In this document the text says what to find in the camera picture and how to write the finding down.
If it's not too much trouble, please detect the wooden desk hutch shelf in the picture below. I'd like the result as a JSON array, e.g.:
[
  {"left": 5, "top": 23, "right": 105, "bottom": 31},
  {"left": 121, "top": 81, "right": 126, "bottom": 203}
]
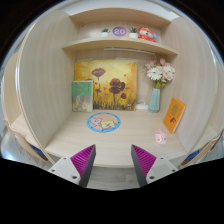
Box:
[{"left": 17, "top": 7, "right": 213, "bottom": 169}]

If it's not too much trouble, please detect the right small potted plant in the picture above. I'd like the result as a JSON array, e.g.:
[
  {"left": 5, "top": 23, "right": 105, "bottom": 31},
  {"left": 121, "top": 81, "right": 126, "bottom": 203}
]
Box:
[{"left": 129, "top": 27, "right": 138, "bottom": 38}]

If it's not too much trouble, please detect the white power strip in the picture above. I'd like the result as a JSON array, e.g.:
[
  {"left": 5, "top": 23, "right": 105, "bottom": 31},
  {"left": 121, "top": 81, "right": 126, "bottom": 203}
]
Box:
[{"left": 136, "top": 104, "right": 148, "bottom": 110}]

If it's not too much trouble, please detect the small potted plant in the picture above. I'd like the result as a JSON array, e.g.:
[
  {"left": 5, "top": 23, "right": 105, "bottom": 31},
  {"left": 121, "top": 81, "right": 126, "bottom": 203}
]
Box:
[
  {"left": 129, "top": 27, "right": 138, "bottom": 38},
  {"left": 101, "top": 28, "right": 110, "bottom": 37}
]

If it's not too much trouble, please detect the pink white flower bouquet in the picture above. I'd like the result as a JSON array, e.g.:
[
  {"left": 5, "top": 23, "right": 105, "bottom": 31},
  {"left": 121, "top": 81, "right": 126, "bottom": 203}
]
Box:
[{"left": 145, "top": 58, "right": 175, "bottom": 89}]

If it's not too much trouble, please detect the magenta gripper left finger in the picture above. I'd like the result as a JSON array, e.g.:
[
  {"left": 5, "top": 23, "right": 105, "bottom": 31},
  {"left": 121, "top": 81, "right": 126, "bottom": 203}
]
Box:
[{"left": 48, "top": 144, "right": 97, "bottom": 188}]

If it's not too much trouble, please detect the orange book with leaf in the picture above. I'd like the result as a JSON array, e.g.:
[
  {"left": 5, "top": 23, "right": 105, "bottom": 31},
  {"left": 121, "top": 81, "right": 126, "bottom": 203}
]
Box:
[{"left": 163, "top": 98, "right": 186, "bottom": 133}]

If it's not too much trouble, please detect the left small potted plant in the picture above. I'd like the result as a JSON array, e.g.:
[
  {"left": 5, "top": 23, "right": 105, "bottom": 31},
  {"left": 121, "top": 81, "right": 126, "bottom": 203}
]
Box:
[{"left": 101, "top": 28, "right": 110, "bottom": 37}]

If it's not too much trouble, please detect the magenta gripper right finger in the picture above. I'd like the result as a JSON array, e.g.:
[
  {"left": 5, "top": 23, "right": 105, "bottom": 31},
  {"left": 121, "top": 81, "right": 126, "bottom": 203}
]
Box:
[{"left": 130, "top": 144, "right": 179, "bottom": 188}]

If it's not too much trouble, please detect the light blue ribbed vase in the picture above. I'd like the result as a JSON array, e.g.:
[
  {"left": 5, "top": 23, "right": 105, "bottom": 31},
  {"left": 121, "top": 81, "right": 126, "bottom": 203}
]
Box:
[{"left": 148, "top": 88, "right": 160, "bottom": 113}]

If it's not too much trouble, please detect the red lucky cat toy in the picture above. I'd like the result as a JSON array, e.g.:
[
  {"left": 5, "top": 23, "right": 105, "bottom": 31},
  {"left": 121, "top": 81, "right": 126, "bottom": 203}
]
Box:
[{"left": 138, "top": 27, "right": 157, "bottom": 42}]

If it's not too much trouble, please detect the pink computer mouse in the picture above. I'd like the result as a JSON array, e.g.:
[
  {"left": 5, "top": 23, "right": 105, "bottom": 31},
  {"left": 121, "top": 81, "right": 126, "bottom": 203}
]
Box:
[{"left": 155, "top": 129, "right": 168, "bottom": 145}]

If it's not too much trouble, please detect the round blue cartoon mouse pad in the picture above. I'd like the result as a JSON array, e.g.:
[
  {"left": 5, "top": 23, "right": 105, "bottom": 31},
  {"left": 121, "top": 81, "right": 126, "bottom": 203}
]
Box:
[{"left": 87, "top": 112, "right": 121, "bottom": 133}]

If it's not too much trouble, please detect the purple round number sign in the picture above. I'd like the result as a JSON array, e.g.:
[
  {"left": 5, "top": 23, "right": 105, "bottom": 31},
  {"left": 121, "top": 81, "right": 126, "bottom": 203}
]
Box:
[{"left": 113, "top": 26, "right": 127, "bottom": 37}]

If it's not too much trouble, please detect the yellow poppy flower painting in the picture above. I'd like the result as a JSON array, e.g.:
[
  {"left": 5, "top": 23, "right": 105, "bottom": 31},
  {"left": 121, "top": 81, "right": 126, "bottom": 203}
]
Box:
[{"left": 74, "top": 59, "right": 137, "bottom": 111}]

